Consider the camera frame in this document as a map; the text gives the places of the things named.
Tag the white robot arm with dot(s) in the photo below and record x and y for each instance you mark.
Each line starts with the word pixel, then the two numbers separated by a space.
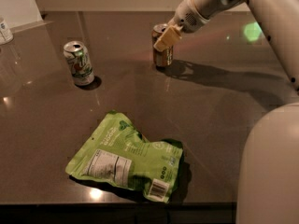
pixel 268 185

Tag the green snack bag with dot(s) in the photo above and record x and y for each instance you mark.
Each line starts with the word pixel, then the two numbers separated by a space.
pixel 118 154

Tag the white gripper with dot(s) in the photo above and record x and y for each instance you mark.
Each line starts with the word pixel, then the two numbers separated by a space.
pixel 188 17

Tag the orange soda can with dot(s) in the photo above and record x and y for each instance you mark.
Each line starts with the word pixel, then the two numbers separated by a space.
pixel 165 58

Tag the green white soda can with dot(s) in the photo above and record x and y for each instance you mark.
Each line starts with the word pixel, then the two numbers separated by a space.
pixel 79 63

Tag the white container at left edge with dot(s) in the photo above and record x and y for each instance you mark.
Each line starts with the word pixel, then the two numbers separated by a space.
pixel 5 32

